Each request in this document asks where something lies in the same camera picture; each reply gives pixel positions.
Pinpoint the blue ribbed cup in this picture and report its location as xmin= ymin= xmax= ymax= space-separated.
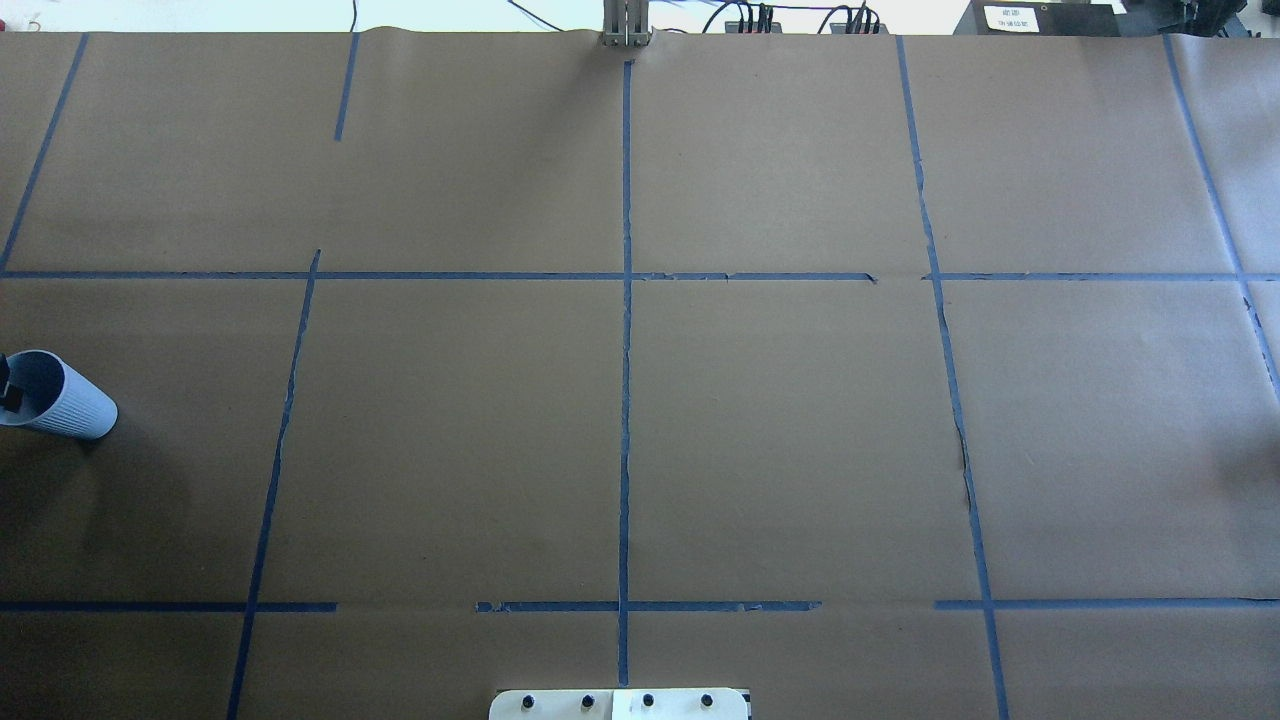
xmin=1 ymin=348 xmax=119 ymax=441

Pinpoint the near orange black connector hub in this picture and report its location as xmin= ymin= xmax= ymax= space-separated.
xmin=817 ymin=1 xmax=890 ymax=36

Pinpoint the orange black connector hub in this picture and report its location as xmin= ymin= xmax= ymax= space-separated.
xmin=817 ymin=1 xmax=890 ymax=36
xmin=699 ymin=1 xmax=785 ymax=35

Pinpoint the far orange black connector hub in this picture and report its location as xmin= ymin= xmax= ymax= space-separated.
xmin=699 ymin=1 xmax=785 ymax=35

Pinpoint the aluminium frame post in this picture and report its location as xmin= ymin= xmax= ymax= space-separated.
xmin=600 ymin=0 xmax=653 ymax=47

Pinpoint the white pillar with base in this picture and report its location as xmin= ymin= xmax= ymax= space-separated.
xmin=488 ymin=687 xmax=753 ymax=719

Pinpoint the black box with label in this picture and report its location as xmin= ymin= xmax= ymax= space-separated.
xmin=952 ymin=1 xmax=1121 ymax=37

